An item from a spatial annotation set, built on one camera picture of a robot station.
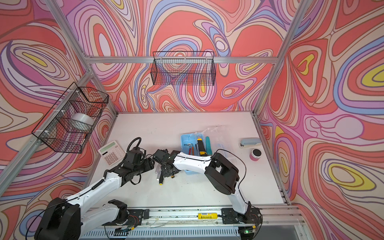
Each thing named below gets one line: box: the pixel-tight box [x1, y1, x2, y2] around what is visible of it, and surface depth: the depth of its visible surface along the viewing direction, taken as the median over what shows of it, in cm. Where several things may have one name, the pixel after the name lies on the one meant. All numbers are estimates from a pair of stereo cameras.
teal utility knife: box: [205, 136, 213, 156], surface depth 92 cm
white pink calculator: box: [98, 140, 126, 167], surface depth 97 cm
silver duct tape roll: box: [70, 113, 95, 133], surface depth 74 cm
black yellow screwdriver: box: [159, 172, 164, 186], surface depth 86 cm
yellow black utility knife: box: [197, 138, 208, 157], surface depth 92 cm
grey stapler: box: [238, 137, 262, 149], surface depth 100 cm
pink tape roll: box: [249, 148, 262, 162], surface depth 93 cm
